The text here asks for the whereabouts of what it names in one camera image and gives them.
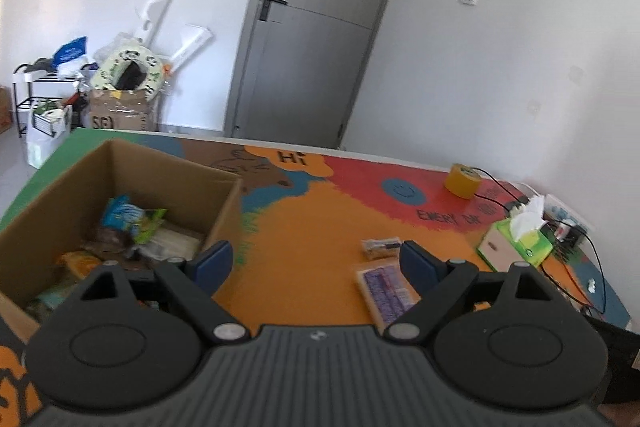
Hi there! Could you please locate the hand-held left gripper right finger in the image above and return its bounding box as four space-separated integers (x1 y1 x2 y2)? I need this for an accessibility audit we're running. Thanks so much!
384 241 556 347

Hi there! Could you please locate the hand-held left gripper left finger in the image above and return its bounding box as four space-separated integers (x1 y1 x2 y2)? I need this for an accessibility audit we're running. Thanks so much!
79 239 251 347

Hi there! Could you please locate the purple snack packet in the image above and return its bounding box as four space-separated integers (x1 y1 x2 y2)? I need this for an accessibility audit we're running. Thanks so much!
356 255 424 331

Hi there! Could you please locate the white snack packet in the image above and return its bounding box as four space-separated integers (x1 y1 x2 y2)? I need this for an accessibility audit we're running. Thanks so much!
145 227 207 261

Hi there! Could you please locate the blue snack packet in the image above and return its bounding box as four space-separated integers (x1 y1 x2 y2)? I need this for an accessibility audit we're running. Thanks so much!
100 194 147 234

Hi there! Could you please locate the brown cardboard box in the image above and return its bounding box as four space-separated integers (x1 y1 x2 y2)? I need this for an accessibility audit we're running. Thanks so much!
0 139 245 344

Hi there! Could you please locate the orange snack packet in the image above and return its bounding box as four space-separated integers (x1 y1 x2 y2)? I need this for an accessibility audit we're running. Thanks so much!
54 252 104 281

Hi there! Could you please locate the clear snack packet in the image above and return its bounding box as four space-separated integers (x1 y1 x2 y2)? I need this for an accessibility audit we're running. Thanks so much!
361 237 403 261

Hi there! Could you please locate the yellow tape roll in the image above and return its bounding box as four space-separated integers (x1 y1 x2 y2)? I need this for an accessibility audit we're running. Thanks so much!
444 163 482 200

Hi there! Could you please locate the green tissue box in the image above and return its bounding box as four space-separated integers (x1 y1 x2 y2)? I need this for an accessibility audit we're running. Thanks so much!
475 219 555 272

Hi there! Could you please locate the colourful printed mat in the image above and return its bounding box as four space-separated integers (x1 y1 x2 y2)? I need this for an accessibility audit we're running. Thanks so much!
0 128 632 427

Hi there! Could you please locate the white tissue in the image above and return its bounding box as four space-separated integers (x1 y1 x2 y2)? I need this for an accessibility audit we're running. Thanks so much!
507 195 546 241

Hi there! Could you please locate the white power strip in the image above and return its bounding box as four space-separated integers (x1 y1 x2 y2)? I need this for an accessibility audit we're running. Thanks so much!
542 193 594 241

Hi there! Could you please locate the taped cardboard box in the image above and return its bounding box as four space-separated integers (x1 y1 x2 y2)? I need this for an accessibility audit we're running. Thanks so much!
88 88 159 133

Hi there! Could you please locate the white plastic bag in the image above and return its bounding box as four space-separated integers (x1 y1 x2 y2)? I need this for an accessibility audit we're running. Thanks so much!
26 103 74 170

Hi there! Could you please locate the short white board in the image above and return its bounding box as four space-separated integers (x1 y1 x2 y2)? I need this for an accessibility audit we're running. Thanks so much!
167 24 214 73

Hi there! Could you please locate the panda print seat cushion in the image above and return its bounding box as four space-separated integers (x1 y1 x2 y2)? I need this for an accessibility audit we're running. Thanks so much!
90 38 166 100

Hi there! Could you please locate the black metal rack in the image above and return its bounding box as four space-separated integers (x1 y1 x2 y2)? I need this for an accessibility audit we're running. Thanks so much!
12 63 91 139

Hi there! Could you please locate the blue plastic bag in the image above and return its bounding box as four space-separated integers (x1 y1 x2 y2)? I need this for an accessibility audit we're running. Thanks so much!
52 37 87 67

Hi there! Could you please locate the grey door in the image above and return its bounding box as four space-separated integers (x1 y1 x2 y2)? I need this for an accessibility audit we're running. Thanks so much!
223 0 416 152

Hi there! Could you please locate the small brown carton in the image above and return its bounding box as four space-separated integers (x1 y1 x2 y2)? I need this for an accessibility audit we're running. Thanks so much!
0 85 14 136

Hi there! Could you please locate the long white board with holes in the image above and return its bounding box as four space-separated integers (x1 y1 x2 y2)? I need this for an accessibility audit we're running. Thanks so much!
133 0 191 50

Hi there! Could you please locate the long black cable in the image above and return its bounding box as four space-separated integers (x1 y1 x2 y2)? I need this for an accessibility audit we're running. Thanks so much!
579 231 609 317

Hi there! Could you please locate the thin black cable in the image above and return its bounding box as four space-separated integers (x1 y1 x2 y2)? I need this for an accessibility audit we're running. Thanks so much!
472 167 527 208

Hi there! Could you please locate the black door handle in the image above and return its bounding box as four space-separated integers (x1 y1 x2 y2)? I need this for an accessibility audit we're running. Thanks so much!
257 0 289 23

